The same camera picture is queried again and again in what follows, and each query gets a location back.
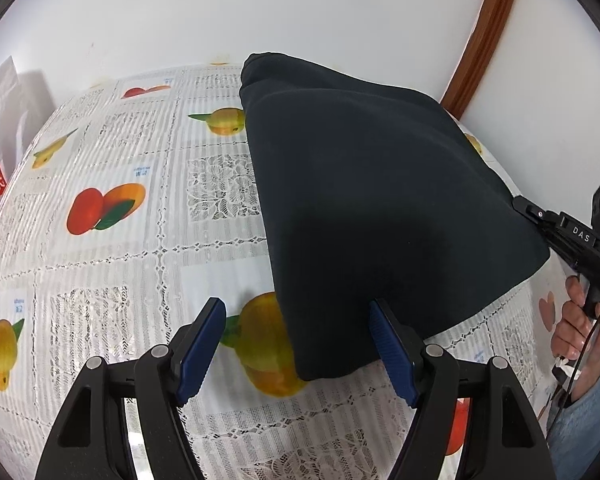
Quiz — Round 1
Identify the fruit printed lace tablecloth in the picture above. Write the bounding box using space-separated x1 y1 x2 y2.
0 62 576 480

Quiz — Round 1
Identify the black t-shirt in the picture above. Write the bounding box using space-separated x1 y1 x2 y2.
238 51 552 382

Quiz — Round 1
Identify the brown wooden door frame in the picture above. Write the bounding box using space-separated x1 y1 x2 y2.
439 0 526 117

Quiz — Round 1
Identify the black cable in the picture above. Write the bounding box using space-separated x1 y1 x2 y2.
544 300 600 433

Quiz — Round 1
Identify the person's right hand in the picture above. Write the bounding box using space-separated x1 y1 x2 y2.
551 276 600 367

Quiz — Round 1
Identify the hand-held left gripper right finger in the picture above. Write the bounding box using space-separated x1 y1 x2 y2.
369 298 556 480

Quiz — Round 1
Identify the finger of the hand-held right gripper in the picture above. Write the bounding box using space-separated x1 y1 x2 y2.
512 195 563 248

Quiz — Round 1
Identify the white plastic bag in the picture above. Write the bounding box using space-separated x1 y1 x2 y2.
0 56 21 163

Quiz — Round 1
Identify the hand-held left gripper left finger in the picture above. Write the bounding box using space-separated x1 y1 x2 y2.
34 297 227 480

